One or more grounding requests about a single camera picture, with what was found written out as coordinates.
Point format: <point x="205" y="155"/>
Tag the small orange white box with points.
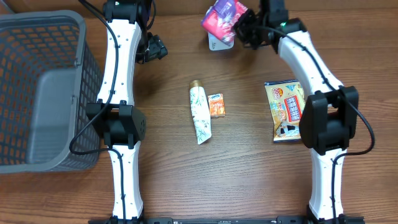
<point x="216" y="105"/>

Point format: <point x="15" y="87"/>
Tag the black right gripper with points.
<point x="240" y="30"/>

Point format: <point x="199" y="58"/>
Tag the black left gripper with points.
<point x="158" y="50"/>

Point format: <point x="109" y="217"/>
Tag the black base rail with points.
<point x="277" y="220"/>

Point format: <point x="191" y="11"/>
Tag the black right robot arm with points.
<point x="328" y="119"/>

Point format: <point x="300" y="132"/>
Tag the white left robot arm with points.
<point x="114" y="116"/>

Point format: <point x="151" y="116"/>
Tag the pink purple pad pack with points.
<point x="221" y="17"/>

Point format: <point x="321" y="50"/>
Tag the grey plastic mesh basket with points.
<point x="48" y="76"/>

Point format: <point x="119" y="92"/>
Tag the white barcode scanner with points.
<point x="217" y="45"/>

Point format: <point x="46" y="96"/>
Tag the yellow snack chip bag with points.
<point x="286" y="102"/>

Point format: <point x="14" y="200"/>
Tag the white bamboo print tube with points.
<point x="200" y="111"/>

